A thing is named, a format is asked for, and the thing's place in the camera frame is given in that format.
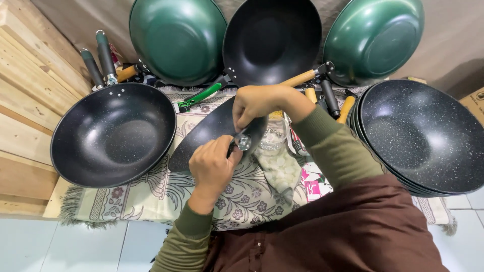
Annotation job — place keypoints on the person's right hand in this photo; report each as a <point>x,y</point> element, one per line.
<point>261,101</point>

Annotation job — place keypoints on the person's left hand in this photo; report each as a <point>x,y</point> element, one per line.
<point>210,172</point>

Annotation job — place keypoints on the person's right fingers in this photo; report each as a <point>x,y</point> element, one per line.
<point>242,120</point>

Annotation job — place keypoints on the plastic bag of metal screws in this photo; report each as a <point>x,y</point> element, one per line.
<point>273,134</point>

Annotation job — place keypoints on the white red printed packet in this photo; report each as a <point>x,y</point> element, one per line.
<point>297,141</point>

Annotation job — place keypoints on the plastic bag of white washers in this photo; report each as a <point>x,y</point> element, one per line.
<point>278,170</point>

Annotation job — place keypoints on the pink white printed leaflet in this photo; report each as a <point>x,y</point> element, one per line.
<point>312,185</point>

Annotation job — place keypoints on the floral fringed mat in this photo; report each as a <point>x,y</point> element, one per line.
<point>158,196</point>

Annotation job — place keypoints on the person's brown garment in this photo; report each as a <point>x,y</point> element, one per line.
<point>340,234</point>

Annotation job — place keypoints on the stack of black speckled woks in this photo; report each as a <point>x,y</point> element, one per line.
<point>419,138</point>

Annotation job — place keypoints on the wooden pallet planks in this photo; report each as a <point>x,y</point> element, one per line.
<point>26,94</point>

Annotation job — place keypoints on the brown cardboard box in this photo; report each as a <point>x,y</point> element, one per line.
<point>474,105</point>

